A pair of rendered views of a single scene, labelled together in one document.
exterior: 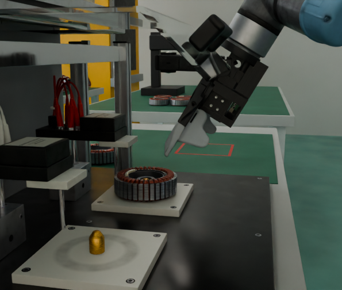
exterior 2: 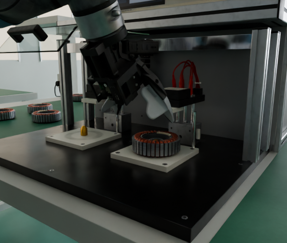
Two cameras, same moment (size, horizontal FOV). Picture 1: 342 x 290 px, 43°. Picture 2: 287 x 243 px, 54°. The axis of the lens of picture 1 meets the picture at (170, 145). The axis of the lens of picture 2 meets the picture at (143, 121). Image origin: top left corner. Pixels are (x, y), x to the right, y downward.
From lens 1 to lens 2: 112 cm
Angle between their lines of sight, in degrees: 110
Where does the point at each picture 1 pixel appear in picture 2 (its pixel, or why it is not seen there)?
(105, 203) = not seen: hidden behind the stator
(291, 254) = (30, 188)
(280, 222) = (76, 204)
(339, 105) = not seen: outside the picture
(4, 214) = (111, 113)
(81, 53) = (162, 44)
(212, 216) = (99, 166)
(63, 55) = not seen: hidden behind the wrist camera
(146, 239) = (82, 141)
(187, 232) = (86, 155)
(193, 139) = (106, 105)
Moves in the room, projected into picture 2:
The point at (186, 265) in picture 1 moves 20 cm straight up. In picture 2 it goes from (52, 149) to (46, 68)
